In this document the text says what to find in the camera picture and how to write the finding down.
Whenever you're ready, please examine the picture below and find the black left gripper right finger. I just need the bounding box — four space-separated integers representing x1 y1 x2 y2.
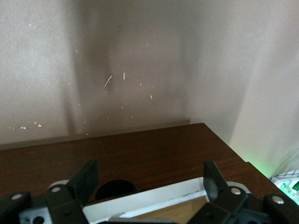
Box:
189 160 299 224

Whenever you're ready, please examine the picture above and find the wooden drawer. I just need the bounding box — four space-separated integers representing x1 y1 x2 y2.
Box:
0 151 269 224

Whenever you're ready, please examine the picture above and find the dark wooden cabinet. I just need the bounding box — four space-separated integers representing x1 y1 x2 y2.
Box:
0 123 271 187

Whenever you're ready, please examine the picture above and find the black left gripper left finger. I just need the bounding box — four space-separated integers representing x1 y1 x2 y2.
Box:
0 160 99 224

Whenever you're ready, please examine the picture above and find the white metal drawer handle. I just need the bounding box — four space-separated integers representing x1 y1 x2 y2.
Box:
82 176 212 224

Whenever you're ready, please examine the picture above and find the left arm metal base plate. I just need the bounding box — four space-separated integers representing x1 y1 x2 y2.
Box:
268 169 299 201

